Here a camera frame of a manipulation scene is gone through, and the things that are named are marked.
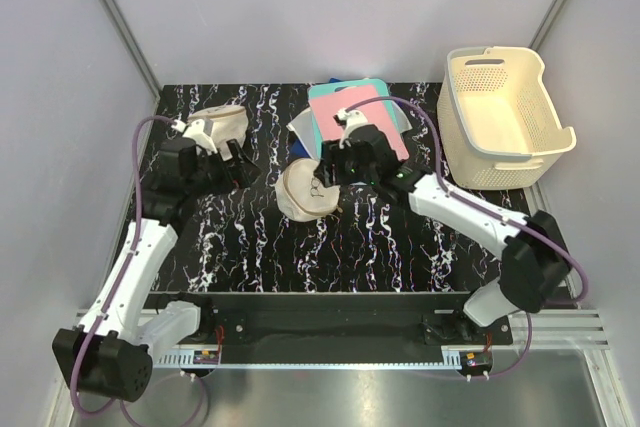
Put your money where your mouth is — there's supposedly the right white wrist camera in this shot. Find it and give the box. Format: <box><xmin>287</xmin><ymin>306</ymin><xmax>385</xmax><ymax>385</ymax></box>
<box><xmin>334</xmin><ymin>109</ymin><xmax>369</xmax><ymax>148</ymax></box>

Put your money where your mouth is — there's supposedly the mesh laundry bag with glasses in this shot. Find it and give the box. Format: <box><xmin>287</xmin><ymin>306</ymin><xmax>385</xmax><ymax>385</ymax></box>
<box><xmin>274</xmin><ymin>158</ymin><xmax>340</xmax><ymax>222</ymax></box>

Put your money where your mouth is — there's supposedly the white slotted cable duct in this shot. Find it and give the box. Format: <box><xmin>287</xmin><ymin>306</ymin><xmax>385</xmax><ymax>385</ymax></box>
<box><xmin>154</xmin><ymin>346</ymin><xmax>461</xmax><ymax>370</ymax></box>

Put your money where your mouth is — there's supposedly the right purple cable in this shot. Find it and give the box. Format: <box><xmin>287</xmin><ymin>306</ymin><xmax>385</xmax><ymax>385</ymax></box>
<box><xmin>341</xmin><ymin>95</ymin><xmax>590</xmax><ymax>379</ymax></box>

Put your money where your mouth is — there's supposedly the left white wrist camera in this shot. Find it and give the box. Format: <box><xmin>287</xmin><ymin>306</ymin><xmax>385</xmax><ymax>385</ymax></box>
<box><xmin>182</xmin><ymin>118</ymin><xmax>218</xmax><ymax>153</ymax></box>

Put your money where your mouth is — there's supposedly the cream plastic laundry basket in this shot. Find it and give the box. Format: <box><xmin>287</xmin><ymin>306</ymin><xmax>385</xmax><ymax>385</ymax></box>
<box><xmin>437</xmin><ymin>46</ymin><xmax>577</xmax><ymax>190</ymax></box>

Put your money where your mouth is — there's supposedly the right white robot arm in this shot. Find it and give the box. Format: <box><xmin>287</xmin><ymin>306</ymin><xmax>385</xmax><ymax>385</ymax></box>
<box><xmin>314</xmin><ymin>124</ymin><xmax>572</xmax><ymax>344</ymax></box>

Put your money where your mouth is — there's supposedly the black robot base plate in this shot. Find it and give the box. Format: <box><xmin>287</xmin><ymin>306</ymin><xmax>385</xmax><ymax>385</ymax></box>
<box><xmin>158</xmin><ymin>289</ymin><xmax>516</xmax><ymax>365</ymax></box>

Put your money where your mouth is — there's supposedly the far mesh laundry bag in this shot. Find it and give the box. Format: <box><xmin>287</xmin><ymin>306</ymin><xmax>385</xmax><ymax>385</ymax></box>
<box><xmin>187</xmin><ymin>104</ymin><xmax>249</xmax><ymax>161</ymax></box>

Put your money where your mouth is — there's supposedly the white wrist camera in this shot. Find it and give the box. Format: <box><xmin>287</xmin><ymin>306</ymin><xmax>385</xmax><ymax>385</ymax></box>
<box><xmin>182</xmin><ymin>118</ymin><xmax>218</xmax><ymax>153</ymax></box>
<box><xmin>334</xmin><ymin>109</ymin><xmax>369</xmax><ymax>148</ymax></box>

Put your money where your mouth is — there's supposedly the dark blue board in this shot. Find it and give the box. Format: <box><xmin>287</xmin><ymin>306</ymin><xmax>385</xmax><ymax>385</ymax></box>
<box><xmin>292</xmin><ymin>79</ymin><xmax>370</xmax><ymax>158</ymax></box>

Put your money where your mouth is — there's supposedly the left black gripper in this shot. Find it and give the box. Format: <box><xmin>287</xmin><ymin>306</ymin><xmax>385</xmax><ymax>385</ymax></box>
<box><xmin>187</xmin><ymin>139</ymin><xmax>262</xmax><ymax>199</ymax></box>

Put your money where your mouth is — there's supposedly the left aluminium frame post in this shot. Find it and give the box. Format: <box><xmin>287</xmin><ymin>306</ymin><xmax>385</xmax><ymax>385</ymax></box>
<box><xmin>100</xmin><ymin>0</ymin><xmax>162</xmax><ymax>100</ymax></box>

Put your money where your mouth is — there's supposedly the pink plastic board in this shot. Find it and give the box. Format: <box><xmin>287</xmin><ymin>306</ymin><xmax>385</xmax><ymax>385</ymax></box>
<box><xmin>309</xmin><ymin>79</ymin><xmax>409</xmax><ymax>160</ymax></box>

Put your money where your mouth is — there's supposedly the purple cable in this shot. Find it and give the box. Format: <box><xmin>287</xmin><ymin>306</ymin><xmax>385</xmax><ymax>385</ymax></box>
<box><xmin>341</xmin><ymin>95</ymin><xmax>590</xmax><ymax>379</ymax></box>
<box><xmin>72</xmin><ymin>115</ymin><xmax>207</xmax><ymax>427</ymax></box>

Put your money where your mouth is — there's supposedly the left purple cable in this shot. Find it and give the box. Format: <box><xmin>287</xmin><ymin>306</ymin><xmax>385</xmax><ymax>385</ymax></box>
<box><xmin>72</xmin><ymin>115</ymin><xmax>207</xmax><ymax>427</ymax></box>

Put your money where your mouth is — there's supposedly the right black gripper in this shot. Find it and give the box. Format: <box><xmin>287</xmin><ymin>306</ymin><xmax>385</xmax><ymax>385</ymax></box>
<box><xmin>314</xmin><ymin>139</ymin><xmax>378</xmax><ymax>189</ymax></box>

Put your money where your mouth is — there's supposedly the teal plastic board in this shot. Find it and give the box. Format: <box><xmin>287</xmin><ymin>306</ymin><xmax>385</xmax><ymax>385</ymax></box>
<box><xmin>307</xmin><ymin>76</ymin><xmax>408</xmax><ymax>160</ymax></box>

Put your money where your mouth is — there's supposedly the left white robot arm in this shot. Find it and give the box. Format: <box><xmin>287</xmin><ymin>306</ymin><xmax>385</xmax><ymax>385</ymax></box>
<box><xmin>52</xmin><ymin>137</ymin><xmax>260</xmax><ymax>402</ymax></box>

